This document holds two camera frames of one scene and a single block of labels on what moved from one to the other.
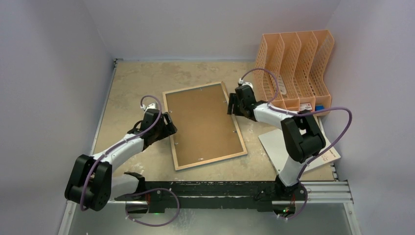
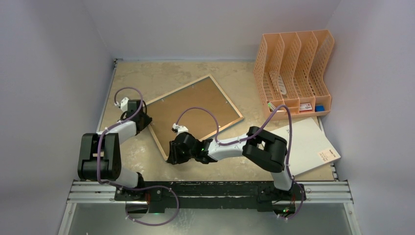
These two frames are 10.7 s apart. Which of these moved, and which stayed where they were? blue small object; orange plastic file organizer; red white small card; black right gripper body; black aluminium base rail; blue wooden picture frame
Moved: black right gripper body; blue wooden picture frame
Stayed: red white small card; black aluminium base rail; orange plastic file organizer; blue small object
